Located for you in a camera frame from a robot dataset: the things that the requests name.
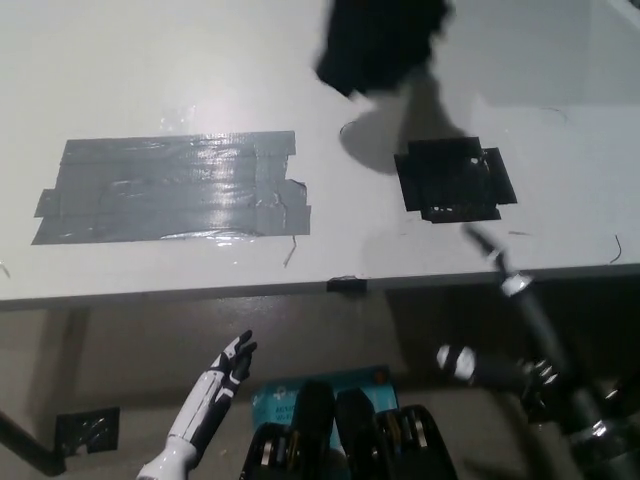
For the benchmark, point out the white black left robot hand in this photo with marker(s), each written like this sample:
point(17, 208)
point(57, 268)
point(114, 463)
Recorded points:
point(207, 400)

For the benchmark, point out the black t-shirt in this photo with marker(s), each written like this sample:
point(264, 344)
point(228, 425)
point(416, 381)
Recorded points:
point(375, 45)

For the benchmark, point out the black ribbed robot torso blocks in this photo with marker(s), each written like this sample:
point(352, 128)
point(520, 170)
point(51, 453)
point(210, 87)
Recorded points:
point(350, 440)

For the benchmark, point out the blue box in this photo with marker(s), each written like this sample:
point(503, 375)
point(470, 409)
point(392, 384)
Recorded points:
point(272, 400)

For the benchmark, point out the black tape patch on floor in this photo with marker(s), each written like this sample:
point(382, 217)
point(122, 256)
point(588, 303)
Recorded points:
point(89, 431)

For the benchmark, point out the white table leg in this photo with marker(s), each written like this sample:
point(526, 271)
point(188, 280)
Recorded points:
point(60, 350)

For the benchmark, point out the black metal table brace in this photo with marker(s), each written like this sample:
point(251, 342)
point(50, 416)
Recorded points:
point(35, 445)

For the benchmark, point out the small black tape strip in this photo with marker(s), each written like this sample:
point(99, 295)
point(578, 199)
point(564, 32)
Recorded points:
point(347, 285)

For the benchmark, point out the black tape square patch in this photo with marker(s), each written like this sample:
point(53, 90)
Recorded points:
point(452, 180)

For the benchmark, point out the grey duct tape patch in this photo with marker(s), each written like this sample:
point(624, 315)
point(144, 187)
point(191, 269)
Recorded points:
point(175, 190)

